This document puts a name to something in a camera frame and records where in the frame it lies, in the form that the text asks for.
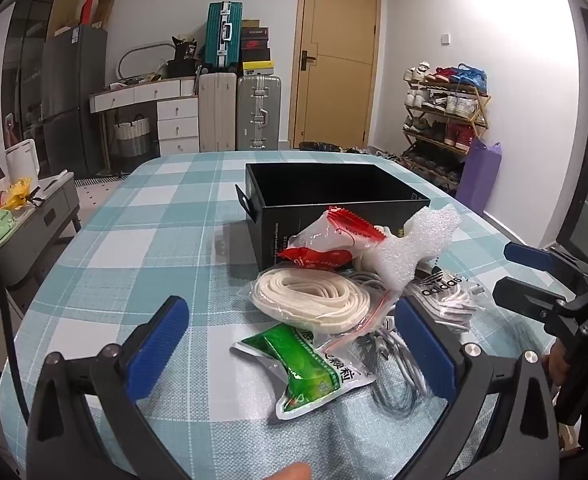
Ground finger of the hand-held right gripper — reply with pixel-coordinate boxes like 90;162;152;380
492;275;575;332
504;242;588;282

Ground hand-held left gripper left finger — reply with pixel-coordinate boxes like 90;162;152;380
26;295;191;480

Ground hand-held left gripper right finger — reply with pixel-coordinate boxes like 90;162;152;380
394;295;560;480

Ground white foam sheet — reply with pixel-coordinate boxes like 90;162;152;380
374;205;458;296

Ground green medicine packet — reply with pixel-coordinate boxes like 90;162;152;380
231;322;377;421

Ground bag of white cord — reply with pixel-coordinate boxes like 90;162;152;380
239;265;392;336

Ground clear bag with red print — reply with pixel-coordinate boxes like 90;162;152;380
277;206;389;273

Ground black cardboard box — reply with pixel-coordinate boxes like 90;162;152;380
235;162;432;272

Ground person's right hand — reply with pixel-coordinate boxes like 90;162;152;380
544;342;569;387

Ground person's left hand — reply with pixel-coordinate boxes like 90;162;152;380
254;461;315;480

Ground white bag with black logo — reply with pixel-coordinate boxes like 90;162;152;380
408;259;484;333

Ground purple bag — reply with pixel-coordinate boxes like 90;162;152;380
456;140;503;216

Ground teal checked tablecloth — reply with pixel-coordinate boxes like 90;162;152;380
0;150;584;480

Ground wooden shoe rack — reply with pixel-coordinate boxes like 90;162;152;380
401;72;492;193

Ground black framed glass door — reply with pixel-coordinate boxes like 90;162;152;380
556;0;588;261

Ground rows of shoes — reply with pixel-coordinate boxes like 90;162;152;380
403;62;477;186

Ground grey side cabinet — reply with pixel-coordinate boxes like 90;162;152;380
0;172;81;286

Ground striped floor mat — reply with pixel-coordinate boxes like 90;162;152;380
74;176;125;196

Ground blue plastic bag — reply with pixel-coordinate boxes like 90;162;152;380
456;63;488;93

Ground yellow plastic bag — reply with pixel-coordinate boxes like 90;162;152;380
4;177;32;211

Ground white and grey laundry basket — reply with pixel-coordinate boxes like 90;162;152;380
112;115;152;158

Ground white plastic container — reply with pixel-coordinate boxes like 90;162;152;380
5;140;40;183

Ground white desk with drawers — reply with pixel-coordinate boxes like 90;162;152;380
89;77;201;176

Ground beige suitcase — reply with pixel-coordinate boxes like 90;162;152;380
197;72;238;153

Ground tan wooden door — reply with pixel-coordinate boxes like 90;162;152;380
294;0;379;151

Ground silver suitcase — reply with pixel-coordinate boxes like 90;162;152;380
236;75;283;151

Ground grey refrigerator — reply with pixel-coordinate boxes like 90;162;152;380
41;25;109;177

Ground oval mirror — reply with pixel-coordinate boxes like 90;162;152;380
118;42;175;81

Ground black shopping bag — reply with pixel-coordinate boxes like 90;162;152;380
166;35;199;78

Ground dark glass cabinet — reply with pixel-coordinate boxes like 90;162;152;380
1;0;55;161

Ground stack of shoe boxes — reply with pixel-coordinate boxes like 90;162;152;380
241;19;277;77

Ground teal suitcase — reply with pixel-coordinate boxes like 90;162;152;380
205;1;245;75

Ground small cardboard box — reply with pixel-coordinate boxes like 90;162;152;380
96;0;116;29

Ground tall cardboard box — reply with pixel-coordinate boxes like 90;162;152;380
46;0;85;38

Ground bundle of white cables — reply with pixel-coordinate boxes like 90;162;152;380
366;310;457;413

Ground black cable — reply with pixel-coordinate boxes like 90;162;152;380
0;217;31;421

